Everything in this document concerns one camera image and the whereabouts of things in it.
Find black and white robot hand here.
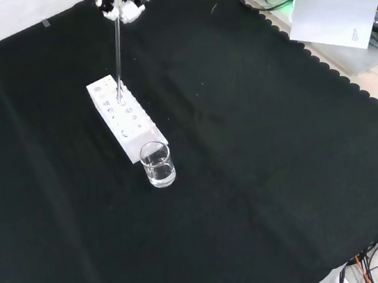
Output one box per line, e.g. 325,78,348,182
94,0,158,29

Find clear glass rod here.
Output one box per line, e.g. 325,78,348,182
105,15,133,102

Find small clear glass beaker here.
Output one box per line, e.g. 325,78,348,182
137,138,179,191

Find pale white board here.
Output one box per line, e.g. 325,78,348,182
284,0,378,61

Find white test tube rack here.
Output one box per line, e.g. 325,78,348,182
84,67,172,170

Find black bench cloth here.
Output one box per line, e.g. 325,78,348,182
0,0,378,283

